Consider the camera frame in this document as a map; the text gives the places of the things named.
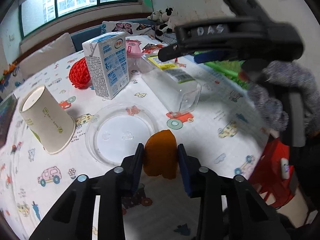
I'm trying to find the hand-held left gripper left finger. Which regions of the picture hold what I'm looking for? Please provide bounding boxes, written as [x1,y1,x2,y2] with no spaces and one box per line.
[29,142,145,240]

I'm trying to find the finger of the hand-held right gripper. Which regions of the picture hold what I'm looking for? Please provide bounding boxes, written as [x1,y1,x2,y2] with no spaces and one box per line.
[157,17,250,62]
[194,50,242,64]

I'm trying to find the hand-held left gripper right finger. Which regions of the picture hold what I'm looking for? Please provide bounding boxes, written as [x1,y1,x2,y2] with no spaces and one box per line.
[177,144,292,240]

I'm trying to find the orange peel piece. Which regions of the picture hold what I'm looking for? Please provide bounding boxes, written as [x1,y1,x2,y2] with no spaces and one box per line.
[142,129,178,180]

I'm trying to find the clear round plastic lid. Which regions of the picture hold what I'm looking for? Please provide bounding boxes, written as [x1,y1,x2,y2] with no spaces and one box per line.
[85,102,158,167]

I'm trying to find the clear plastic bottle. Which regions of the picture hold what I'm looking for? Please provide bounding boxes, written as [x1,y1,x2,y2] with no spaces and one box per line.
[139,54,202,114]

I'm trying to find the person's right hand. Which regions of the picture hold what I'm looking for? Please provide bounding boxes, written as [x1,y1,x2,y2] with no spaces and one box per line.
[247,60,319,135]

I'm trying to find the green plastic basket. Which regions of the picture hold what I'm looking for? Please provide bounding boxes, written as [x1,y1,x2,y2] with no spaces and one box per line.
[195,51,250,88]

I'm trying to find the grey patterned cloth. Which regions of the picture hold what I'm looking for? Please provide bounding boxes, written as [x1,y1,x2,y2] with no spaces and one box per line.
[155,34,178,45]

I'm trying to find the black white cow plush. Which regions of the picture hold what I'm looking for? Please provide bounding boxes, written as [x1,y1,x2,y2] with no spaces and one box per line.
[155,7,180,36]

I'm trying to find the grey plush toy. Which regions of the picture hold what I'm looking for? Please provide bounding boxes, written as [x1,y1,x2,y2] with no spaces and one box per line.
[147,10,163,22]

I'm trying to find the pink packet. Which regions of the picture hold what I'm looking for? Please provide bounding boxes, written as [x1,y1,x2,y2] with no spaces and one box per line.
[125,39,142,58]

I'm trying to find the large butterfly print pillow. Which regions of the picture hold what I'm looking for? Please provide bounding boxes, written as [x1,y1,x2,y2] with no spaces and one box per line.
[101,21,157,37]

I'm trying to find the red plastic stool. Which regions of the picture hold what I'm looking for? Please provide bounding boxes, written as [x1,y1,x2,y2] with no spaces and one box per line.
[250,135,294,207]

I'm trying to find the white blue milk carton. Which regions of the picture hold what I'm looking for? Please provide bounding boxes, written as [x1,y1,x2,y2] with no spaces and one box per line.
[82,32,130,99]

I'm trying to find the white paper cup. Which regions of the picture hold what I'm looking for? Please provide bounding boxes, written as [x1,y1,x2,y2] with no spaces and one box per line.
[19,85,76,155]

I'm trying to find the red mesh ball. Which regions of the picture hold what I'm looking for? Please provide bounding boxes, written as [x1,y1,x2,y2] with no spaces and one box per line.
[69,57,92,90]

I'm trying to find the beige cushion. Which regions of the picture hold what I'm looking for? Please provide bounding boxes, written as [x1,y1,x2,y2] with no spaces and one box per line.
[19,32,75,78]

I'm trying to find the orange toy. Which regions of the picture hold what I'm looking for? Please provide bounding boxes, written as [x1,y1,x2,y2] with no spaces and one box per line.
[1,62,20,79]

